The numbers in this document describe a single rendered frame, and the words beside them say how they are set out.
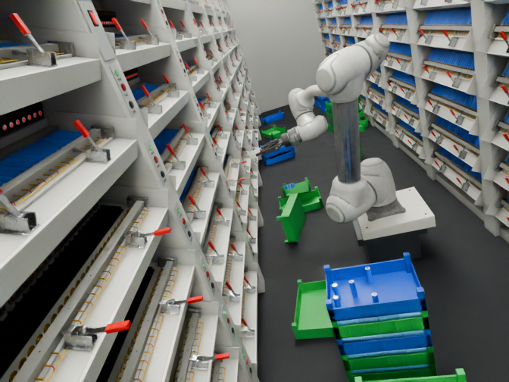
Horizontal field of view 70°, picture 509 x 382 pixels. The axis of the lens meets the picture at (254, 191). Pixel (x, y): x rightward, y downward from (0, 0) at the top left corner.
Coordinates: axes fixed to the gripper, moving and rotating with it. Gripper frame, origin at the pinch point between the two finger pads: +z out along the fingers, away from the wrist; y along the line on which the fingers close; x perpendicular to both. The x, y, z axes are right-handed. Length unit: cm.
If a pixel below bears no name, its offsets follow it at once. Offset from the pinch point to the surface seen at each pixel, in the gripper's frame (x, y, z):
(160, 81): -56, 38, 15
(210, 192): -10, 59, 13
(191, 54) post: -60, -33, 13
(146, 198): -33, 109, 11
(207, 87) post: -40, -33, 14
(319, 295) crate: 65, 49, -5
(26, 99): -63, 136, 4
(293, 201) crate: 44.5, -18.9, -4.8
